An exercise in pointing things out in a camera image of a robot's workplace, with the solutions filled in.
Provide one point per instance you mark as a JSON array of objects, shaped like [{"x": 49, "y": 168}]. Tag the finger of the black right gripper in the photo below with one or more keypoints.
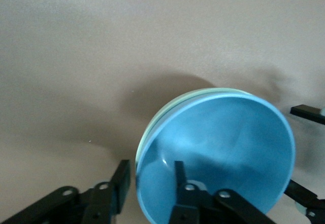
[
  {"x": 309, "y": 114},
  {"x": 304, "y": 196}
]

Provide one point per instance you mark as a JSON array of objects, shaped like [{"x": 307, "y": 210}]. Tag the green bowl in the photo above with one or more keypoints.
[{"x": 177, "y": 101}]

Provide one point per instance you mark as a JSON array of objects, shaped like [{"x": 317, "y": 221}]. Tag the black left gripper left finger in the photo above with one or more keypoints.
[{"x": 101, "y": 201}]

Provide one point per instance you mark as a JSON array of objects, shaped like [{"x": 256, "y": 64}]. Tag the blue bowl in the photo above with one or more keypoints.
[{"x": 228, "y": 137}]

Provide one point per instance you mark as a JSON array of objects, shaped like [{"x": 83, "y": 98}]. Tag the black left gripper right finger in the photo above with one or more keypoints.
[{"x": 185, "y": 203}]

